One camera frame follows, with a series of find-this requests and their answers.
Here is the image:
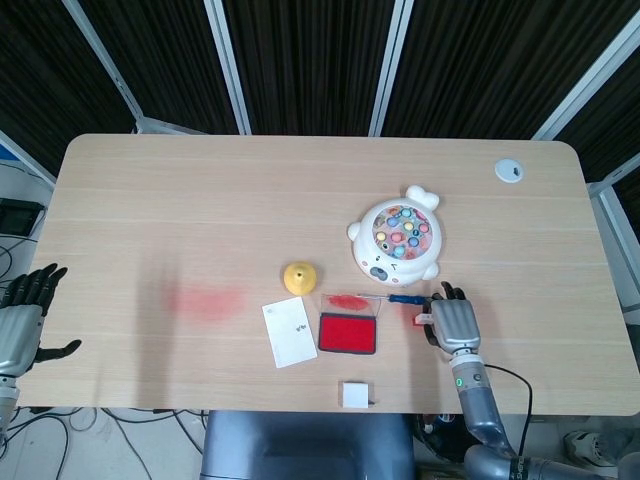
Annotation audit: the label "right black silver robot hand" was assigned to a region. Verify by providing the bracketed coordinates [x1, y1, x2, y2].
[422, 280, 482, 357]

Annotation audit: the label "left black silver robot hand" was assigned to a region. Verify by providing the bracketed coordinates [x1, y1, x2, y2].
[0, 263, 82, 379]

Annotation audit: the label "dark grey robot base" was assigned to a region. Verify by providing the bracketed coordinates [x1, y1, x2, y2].
[199, 410, 416, 480]

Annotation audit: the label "red ink pad clear lid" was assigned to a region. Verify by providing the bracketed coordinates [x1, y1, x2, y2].
[317, 293, 384, 356]

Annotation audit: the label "white seal fishing toy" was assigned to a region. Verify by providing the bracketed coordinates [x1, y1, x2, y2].
[347, 184, 442, 287]

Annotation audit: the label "black trash bin bag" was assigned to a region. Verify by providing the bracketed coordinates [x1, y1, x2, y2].
[414, 413, 471, 464]

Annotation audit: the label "white charger plug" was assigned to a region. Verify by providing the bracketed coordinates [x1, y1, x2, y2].
[341, 381, 377, 409]

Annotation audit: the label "black box device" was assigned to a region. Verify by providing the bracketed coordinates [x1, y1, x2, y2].
[0, 198, 45, 236]

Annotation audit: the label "yellow pear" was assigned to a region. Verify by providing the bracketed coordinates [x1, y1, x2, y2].
[282, 260, 318, 294]

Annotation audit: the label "white paper card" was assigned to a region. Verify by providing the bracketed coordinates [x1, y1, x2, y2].
[261, 296, 319, 370]

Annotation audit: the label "white sneaker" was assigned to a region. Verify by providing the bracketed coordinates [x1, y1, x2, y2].
[563, 429, 632, 462]

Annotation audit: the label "blue handled screwdriver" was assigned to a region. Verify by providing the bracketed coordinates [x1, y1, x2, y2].
[357, 293, 434, 305]

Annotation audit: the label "black floor cable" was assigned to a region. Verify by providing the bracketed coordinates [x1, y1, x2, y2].
[99, 407, 206, 480]
[19, 407, 101, 480]

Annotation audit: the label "white round cable grommet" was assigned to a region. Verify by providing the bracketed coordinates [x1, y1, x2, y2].
[494, 158, 525, 184]

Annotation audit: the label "silver partition post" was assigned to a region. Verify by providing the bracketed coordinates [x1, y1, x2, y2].
[62, 0, 147, 135]
[203, 0, 252, 136]
[370, 0, 416, 137]
[530, 22, 640, 142]

